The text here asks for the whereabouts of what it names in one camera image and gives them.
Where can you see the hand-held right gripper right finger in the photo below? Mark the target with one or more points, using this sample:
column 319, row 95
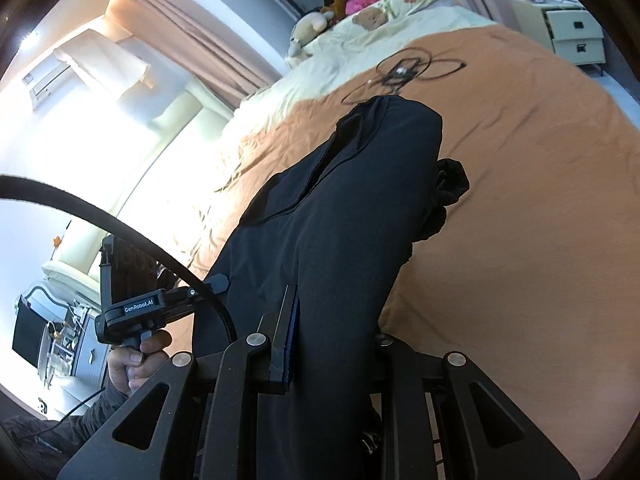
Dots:
column 395, row 360

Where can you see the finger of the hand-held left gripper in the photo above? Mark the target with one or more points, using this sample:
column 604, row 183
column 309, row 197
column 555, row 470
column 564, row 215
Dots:
column 217, row 283

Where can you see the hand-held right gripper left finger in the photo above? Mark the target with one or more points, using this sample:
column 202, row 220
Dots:
column 292, row 340

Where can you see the black pants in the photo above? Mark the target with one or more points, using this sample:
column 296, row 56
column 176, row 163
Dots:
column 340, row 220

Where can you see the person's left forearm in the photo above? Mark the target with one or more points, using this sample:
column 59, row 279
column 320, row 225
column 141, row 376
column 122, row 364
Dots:
column 95, row 420

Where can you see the person's left hand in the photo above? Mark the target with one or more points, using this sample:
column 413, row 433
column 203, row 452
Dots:
column 125, row 365

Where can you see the black monitor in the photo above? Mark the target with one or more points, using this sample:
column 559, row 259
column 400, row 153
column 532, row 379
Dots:
column 27, row 332

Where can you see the cream padded headboard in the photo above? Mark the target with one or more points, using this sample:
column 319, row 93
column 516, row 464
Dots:
column 200, row 110

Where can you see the cream bed sheet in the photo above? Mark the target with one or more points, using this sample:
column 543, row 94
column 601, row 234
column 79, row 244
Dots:
column 320, row 75

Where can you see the white air conditioner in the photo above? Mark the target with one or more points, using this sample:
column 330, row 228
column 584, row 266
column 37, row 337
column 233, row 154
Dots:
column 100, row 65

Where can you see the beige plush toy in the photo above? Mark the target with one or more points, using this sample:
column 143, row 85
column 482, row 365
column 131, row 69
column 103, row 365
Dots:
column 310, row 25

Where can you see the cream nightstand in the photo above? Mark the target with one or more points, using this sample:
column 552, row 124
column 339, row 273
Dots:
column 575, row 35

